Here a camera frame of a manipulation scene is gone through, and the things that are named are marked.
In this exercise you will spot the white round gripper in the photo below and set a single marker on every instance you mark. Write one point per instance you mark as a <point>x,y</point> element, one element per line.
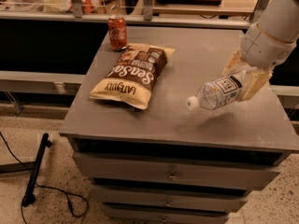
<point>263,49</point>

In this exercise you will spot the clear plastic water bottle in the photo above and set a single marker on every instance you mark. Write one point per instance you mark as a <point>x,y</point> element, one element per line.
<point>218,93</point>

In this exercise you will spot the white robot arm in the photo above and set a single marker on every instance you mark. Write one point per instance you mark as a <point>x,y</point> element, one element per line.
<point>280,18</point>

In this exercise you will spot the brown and yellow chip bag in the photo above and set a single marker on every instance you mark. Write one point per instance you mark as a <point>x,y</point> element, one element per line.
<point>132,79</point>

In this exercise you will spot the grey drawer cabinet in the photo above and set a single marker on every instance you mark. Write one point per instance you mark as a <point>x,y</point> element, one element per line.
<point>168,164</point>

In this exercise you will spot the red soda can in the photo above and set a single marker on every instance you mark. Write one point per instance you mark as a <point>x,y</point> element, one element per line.
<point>117,32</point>

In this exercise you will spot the grey metal railing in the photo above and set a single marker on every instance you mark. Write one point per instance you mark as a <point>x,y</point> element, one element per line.
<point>229,14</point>

